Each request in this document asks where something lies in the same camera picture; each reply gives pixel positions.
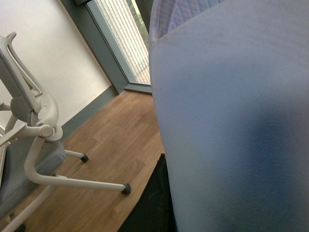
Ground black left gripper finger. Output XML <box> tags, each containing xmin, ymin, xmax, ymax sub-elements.
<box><xmin>119</xmin><ymin>153</ymin><xmax>175</xmax><ymax>232</ymax></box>

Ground light blue slipper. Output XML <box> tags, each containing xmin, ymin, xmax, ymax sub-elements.
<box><xmin>149</xmin><ymin>0</ymin><xmax>309</xmax><ymax>232</ymax></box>

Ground grey office chair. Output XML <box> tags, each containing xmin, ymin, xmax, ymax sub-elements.
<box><xmin>0</xmin><ymin>32</ymin><xmax>131</xmax><ymax>232</ymax></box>

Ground dark window frame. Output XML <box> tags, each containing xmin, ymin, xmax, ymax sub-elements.
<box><xmin>61</xmin><ymin>0</ymin><xmax>152</xmax><ymax>94</ymax></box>

